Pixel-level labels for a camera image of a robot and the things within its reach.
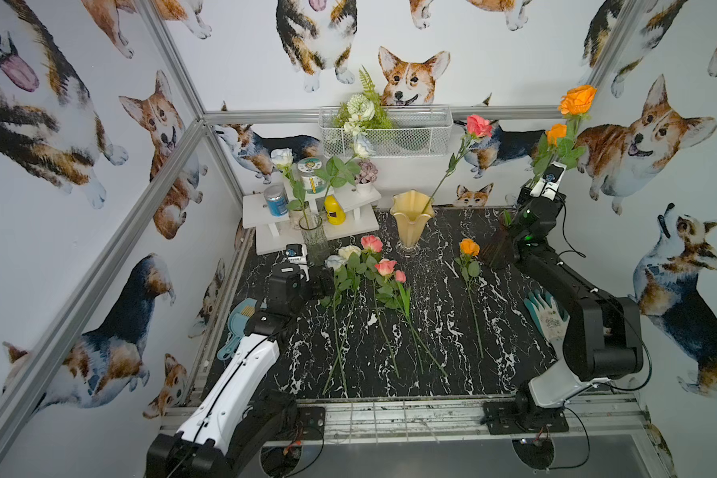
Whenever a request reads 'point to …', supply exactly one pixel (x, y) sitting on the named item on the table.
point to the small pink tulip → (405, 294)
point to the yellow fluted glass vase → (412, 211)
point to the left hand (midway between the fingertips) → (315, 263)
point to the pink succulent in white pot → (366, 176)
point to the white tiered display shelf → (274, 232)
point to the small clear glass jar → (295, 217)
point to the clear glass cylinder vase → (312, 227)
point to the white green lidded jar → (311, 182)
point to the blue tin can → (277, 197)
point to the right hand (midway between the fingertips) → (575, 173)
